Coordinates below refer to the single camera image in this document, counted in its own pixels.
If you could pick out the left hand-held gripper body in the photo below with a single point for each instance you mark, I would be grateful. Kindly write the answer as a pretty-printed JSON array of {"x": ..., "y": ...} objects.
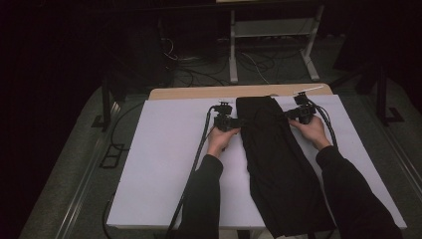
[{"x": 223, "y": 119}]

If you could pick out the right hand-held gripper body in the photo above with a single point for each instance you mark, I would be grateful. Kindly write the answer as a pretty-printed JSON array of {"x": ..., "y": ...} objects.
[{"x": 303, "y": 111}]

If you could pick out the black pants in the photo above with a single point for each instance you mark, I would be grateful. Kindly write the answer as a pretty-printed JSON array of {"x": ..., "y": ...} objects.
[{"x": 275, "y": 159}]

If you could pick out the person's left hand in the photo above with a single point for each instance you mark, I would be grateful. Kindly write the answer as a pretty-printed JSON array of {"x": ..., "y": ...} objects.
[{"x": 219, "y": 141}]

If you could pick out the person's right hand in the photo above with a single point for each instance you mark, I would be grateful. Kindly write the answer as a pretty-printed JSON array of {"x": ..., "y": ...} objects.
[{"x": 312, "y": 132}]

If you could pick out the white table cover sheet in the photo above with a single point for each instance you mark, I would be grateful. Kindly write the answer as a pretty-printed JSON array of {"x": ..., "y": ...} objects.
[{"x": 166, "y": 149}]

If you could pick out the white metal stand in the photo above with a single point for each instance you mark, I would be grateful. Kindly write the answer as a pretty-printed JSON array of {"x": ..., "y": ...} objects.
[{"x": 234, "y": 49}]

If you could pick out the black metal stand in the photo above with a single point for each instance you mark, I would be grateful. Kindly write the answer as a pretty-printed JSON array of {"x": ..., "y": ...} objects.
[
  {"x": 106, "y": 106},
  {"x": 382, "y": 96}
]

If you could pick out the black floor frame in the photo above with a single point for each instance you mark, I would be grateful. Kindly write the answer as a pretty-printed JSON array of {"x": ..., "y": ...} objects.
[{"x": 114, "y": 156}]

